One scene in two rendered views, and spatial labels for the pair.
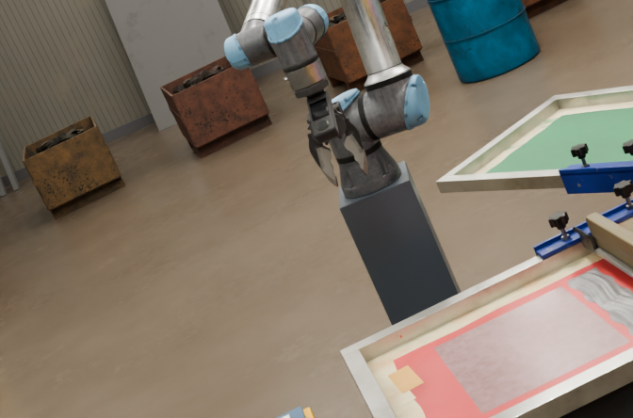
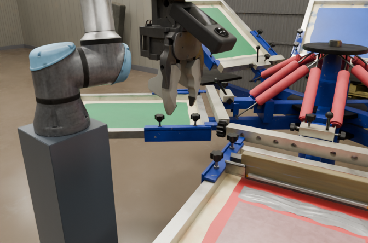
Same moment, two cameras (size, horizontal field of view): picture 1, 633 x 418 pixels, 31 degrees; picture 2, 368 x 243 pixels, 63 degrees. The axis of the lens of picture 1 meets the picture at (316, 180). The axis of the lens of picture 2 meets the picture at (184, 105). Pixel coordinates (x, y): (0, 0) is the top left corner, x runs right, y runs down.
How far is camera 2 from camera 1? 2.00 m
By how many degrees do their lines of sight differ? 56
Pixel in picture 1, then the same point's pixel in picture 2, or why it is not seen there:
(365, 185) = (72, 126)
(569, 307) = (271, 217)
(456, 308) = (183, 229)
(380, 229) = (77, 164)
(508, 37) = not seen: outside the picture
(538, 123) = not seen: hidden behind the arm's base
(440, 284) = (107, 207)
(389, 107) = (110, 62)
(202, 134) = not seen: outside the picture
